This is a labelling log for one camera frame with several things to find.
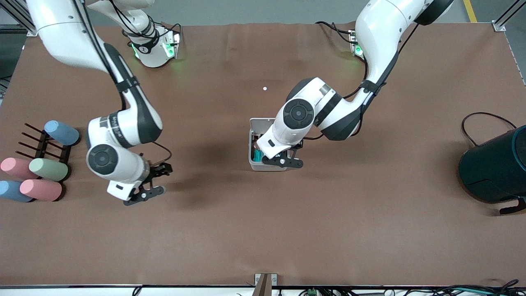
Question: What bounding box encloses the black cup rack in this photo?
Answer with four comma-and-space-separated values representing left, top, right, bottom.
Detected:
17, 123, 72, 166

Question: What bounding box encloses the aluminium frame post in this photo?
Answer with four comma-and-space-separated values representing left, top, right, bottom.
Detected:
491, 0, 526, 32
0, 0, 39, 37

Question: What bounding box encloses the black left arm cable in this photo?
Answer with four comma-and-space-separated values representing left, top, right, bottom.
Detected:
306, 23, 420, 141

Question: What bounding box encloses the blue plastic cup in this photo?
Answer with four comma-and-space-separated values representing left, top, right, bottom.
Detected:
44, 120, 80, 146
0, 180, 33, 203

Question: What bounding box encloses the black base cable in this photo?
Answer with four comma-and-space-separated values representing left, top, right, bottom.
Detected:
315, 21, 357, 44
158, 21, 182, 34

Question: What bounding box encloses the green plastic cup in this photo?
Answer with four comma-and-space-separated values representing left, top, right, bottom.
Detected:
29, 158, 69, 182

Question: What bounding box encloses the pink plastic cup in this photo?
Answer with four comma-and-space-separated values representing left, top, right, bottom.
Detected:
0, 158, 39, 180
20, 179, 62, 202

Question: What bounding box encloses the black left base cable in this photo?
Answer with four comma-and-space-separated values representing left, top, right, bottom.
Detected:
315, 21, 357, 44

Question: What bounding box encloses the white square lidded bin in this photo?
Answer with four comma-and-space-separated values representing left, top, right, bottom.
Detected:
248, 118, 289, 172

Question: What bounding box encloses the black appliance cable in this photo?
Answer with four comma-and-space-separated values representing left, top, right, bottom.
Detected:
461, 112, 517, 147

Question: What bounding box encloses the brown table mat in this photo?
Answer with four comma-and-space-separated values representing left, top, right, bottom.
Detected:
0, 23, 526, 287

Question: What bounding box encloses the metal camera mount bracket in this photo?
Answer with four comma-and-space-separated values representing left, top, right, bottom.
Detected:
254, 273, 278, 296

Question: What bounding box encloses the dark teal round appliance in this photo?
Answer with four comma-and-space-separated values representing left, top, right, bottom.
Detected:
459, 125, 526, 215

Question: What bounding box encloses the black right base cable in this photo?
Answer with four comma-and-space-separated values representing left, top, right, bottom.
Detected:
158, 21, 182, 34

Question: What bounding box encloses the black cable bundle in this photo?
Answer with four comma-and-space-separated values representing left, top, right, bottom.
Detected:
279, 280, 526, 296

